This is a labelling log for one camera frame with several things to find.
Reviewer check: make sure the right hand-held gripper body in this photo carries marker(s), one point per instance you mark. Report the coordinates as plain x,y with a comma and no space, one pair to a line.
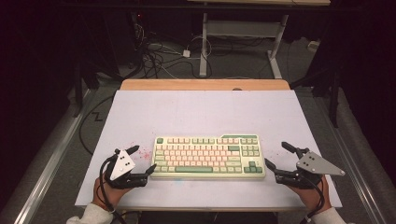
314,165

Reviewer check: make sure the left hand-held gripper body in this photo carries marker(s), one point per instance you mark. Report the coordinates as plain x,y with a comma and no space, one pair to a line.
123,165

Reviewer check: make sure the cream pink green keyboard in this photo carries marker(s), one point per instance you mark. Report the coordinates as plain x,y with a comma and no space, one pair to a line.
199,155

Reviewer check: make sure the person's right hand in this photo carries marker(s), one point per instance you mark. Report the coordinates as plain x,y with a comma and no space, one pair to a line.
314,199

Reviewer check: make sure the person's left hand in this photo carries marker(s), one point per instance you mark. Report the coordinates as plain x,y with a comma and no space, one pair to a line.
106,196

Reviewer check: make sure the black metal stand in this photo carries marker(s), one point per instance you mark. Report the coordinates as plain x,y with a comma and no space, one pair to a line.
334,99
77,93

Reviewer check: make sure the white board sheet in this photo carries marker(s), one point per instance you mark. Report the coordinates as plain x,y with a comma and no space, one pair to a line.
202,115

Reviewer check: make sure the wooden table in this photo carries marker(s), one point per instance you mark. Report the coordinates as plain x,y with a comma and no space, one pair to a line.
202,84

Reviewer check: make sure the white power strip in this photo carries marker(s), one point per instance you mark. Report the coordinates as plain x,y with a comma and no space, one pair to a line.
313,45

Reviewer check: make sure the white power adapter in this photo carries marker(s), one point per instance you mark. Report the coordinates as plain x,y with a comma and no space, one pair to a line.
186,53

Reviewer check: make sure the aluminium floor rail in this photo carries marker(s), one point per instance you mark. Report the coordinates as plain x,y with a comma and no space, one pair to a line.
46,180
358,180

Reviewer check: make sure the white metal desk frame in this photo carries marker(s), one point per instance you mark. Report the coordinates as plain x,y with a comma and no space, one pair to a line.
204,46

